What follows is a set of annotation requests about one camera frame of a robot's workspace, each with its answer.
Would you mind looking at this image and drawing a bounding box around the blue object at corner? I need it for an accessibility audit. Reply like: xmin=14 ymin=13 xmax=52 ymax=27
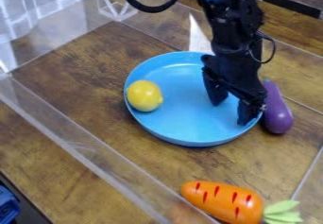
xmin=0 ymin=185 xmax=20 ymax=224

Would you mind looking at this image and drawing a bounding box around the blue round tray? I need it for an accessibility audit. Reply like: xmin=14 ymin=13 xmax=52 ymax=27
xmin=125 ymin=51 xmax=259 ymax=147

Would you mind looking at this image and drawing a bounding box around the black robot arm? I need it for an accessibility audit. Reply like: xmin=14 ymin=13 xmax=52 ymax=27
xmin=196 ymin=0 xmax=265 ymax=126

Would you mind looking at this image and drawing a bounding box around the yellow toy lemon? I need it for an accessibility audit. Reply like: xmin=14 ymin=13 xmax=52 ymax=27
xmin=127 ymin=80 xmax=164 ymax=112

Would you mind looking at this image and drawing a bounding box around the purple toy eggplant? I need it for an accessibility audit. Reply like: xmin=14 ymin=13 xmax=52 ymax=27
xmin=263 ymin=79 xmax=293 ymax=134

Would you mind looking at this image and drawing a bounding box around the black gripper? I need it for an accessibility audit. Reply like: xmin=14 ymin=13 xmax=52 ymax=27
xmin=200 ymin=42 xmax=265 ymax=126

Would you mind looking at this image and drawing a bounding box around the black cable loop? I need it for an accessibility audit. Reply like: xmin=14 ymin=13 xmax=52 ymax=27
xmin=248 ymin=29 xmax=277 ymax=65

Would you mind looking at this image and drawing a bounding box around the clear acrylic enclosure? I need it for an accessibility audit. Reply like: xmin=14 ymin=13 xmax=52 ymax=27
xmin=0 ymin=0 xmax=323 ymax=224

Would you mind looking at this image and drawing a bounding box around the orange toy carrot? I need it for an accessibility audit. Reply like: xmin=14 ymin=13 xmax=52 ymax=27
xmin=180 ymin=181 xmax=303 ymax=224

